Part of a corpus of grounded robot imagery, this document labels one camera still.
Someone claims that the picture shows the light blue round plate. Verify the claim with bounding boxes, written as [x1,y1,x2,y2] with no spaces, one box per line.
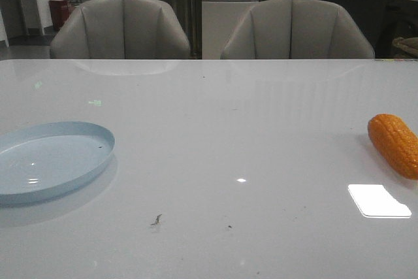
[1,122,115,205]

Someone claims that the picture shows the orange corn cob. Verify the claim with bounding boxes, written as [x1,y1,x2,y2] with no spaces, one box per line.
[368,114,417,180]

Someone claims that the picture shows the right grey upholstered chair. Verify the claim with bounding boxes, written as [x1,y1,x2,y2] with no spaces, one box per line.
[221,0,375,59]

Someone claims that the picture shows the grey upholstered chair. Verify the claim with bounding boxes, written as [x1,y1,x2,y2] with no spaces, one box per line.
[50,0,190,59]
[221,0,375,59]

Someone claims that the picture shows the left grey upholstered chair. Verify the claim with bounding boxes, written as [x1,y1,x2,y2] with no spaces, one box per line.
[50,0,190,59]

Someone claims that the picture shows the white cabinet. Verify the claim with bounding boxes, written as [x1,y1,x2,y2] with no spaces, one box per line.
[201,0,262,60]

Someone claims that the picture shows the red bin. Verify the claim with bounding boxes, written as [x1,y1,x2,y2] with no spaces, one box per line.
[49,0,74,31]

